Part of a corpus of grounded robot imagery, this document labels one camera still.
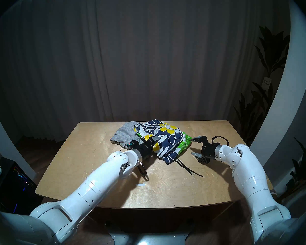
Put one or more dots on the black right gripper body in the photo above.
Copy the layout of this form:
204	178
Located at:
209	152

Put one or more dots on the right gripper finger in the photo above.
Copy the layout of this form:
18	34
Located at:
197	139
199	158

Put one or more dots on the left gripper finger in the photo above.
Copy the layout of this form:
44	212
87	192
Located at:
155	139

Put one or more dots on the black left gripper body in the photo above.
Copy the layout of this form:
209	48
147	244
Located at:
145	151

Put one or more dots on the floral print shorts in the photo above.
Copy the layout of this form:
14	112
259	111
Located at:
168	137

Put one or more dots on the grey shorts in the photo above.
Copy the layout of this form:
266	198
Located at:
122	133

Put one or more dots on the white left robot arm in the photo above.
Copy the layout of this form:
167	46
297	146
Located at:
96	185

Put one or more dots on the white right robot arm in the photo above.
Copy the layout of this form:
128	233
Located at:
250	175

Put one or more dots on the white tape strip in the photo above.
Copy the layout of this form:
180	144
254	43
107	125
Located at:
140	184

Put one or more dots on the white robot torso base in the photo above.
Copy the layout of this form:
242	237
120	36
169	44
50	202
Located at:
148	239

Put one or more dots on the white paper plant tag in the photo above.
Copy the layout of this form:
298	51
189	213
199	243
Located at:
266	83

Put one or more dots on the dark plant in pot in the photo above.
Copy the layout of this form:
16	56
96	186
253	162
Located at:
305	168

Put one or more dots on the tall dark leafy plant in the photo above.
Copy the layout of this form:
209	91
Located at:
270	53

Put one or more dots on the black computer tower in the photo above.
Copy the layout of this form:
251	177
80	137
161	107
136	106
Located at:
15	185

